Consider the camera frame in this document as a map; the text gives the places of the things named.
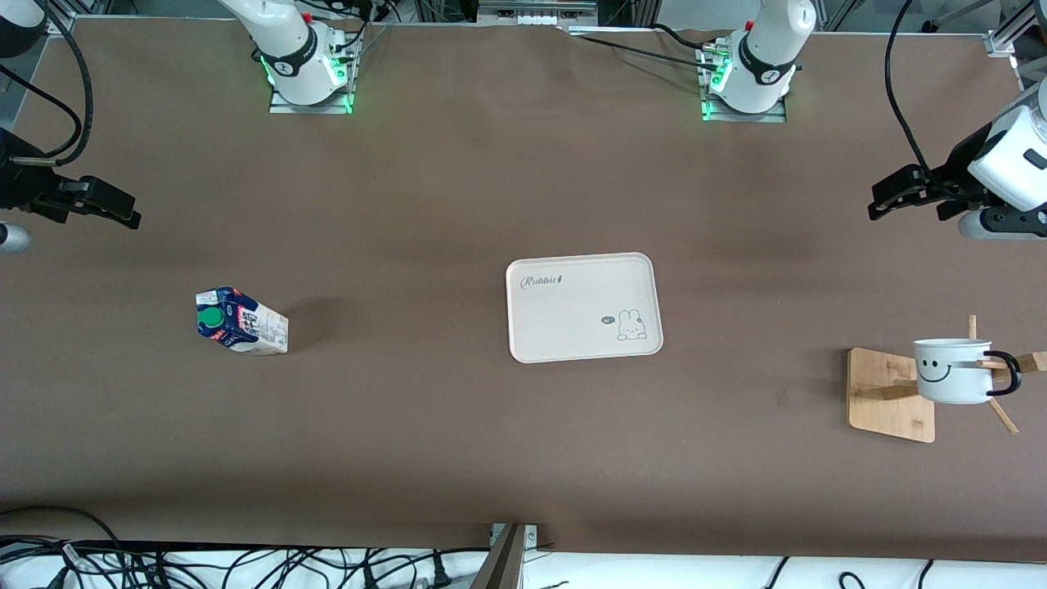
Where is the blue milk carton green cap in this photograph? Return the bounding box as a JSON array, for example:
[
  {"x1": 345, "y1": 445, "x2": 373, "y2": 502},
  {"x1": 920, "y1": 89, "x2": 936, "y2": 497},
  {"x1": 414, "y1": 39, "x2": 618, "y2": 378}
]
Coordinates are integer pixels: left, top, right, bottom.
[{"x1": 195, "y1": 286, "x2": 290, "y2": 357}]

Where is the white smiley cup black handle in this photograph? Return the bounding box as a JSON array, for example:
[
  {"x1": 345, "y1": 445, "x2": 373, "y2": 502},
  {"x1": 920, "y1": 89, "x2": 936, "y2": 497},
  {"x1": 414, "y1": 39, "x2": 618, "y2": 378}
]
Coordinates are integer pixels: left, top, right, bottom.
[{"x1": 912, "y1": 338, "x2": 1023, "y2": 405}]

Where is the cream rabbit print tray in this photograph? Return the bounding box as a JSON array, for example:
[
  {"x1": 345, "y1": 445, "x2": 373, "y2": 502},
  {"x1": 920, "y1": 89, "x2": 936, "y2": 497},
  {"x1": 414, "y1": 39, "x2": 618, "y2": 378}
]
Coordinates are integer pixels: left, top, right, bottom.
[{"x1": 506, "y1": 252, "x2": 664, "y2": 364}]

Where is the wooden mug stand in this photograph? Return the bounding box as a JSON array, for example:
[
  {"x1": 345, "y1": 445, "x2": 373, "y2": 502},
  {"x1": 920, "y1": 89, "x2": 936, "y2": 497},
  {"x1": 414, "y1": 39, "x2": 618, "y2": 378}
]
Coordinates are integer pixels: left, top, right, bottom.
[{"x1": 847, "y1": 315, "x2": 1047, "y2": 444}]

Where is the silver power strip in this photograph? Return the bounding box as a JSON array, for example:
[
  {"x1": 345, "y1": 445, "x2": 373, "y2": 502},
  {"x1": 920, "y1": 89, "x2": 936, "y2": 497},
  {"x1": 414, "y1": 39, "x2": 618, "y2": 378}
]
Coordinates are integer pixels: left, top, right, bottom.
[{"x1": 477, "y1": 0, "x2": 600, "y2": 27}]

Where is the aluminium profile bar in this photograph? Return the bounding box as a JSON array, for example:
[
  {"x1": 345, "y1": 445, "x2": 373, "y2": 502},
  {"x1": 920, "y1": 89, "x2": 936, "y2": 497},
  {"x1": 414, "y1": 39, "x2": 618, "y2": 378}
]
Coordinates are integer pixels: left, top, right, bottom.
[{"x1": 469, "y1": 524, "x2": 528, "y2": 589}]

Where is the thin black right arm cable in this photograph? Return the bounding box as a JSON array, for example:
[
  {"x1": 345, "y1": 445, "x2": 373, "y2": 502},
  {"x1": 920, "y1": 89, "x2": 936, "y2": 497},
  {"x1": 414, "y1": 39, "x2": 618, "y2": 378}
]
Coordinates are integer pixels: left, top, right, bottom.
[{"x1": 0, "y1": 64, "x2": 84, "y2": 160}]

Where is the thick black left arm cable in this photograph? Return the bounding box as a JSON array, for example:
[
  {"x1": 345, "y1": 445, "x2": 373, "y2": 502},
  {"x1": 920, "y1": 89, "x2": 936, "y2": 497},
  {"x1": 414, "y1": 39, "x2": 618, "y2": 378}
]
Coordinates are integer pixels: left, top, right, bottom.
[{"x1": 883, "y1": 0, "x2": 938, "y2": 177}]

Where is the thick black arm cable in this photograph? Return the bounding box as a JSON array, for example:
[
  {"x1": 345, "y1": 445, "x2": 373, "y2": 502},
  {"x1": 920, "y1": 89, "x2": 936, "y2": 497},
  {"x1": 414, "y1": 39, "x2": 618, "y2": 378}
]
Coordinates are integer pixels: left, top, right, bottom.
[
  {"x1": 883, "y1": 0, "x2": 938, "y2": 177},
  {"x1": 31, "y1": 0, "x2": 96, "y2": 164}
]

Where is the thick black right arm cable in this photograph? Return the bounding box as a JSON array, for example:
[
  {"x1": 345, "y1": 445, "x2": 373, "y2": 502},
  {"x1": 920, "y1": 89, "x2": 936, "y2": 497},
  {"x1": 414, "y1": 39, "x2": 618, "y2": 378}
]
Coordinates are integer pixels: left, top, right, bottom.
[{"x1": 31, "y1": 0, "x2": 96, "y2": 164}]

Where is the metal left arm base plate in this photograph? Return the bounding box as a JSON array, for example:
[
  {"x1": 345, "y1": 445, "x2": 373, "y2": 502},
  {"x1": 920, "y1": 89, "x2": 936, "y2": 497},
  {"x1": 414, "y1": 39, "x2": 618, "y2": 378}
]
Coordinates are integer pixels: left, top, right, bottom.
[{"x1": 699, "y1": 37, "x2": 789, "y2": 124}]

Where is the aluminium frame corner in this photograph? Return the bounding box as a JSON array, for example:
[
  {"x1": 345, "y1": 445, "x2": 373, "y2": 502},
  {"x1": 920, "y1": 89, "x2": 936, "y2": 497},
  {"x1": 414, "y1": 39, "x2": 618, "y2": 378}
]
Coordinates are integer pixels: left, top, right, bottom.
[
  {"x1": 23, "y1": 0, "x2": 76, "y2": 38},
  {"x1": 984, "y1": 0, "x2": 1047, "y2": 91}
]

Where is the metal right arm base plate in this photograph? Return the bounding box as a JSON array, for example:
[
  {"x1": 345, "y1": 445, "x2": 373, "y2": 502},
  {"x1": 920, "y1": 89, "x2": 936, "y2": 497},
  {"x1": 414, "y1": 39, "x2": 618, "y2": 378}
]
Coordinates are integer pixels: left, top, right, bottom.
[{"x1": 262, "y1": 27, "x2": 357, "y2": 115}]

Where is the short black base cable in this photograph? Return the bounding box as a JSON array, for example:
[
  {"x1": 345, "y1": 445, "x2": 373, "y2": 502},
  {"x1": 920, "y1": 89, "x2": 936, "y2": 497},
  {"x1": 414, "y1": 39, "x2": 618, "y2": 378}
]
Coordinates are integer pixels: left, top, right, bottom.
[{"x1": 650, "y1": 23, "x2": 721, "y2": 55}]

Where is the long black base cable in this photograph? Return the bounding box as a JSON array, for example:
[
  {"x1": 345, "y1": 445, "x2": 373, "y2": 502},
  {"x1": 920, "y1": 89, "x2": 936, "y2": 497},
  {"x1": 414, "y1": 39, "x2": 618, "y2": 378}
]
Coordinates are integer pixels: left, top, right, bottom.
[{"x1": 564, "y1": 29, "x2": 722, "y2": 74}]

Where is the black right base cable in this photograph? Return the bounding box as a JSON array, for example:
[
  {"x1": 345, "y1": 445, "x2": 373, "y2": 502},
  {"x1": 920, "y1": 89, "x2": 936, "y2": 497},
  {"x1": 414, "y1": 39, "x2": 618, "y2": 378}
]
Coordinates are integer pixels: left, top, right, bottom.
[{"x1": 330, "y1": 0, "x2": 393, "y2": 63}]

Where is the black looped floor cable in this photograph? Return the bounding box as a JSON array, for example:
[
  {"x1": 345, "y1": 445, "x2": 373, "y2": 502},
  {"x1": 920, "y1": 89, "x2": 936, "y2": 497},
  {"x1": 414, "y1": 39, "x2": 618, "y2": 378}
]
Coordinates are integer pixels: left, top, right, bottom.
[{"x1": 0, "y1": 506, "x2": 125, "y2": 589}]

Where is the small metal bracket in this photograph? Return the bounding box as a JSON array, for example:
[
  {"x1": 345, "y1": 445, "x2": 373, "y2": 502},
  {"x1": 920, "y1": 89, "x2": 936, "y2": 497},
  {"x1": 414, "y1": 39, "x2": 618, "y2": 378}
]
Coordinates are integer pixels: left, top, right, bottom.
[{"x1": 489, "y1": 524, "x2": 539, "y2": 549}]

